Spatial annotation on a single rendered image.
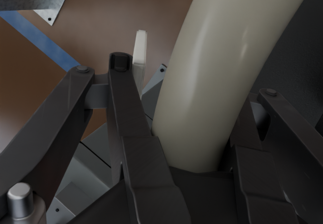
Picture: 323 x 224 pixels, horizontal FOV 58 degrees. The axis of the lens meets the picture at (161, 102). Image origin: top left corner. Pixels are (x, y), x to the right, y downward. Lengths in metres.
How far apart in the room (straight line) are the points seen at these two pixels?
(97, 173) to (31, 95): 1.23
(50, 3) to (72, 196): 1.14
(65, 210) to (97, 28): 1.02
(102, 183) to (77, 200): 0.08
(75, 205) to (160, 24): 0.93
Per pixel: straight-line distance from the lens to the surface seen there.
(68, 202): 0.79
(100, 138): 0.87
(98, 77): 0.16
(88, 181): 0.80
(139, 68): 0.16
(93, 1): 1.57
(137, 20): 1.47
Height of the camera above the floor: 1.35
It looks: 63 degrees down
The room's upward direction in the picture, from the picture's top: 134 degrees counter-clockwise
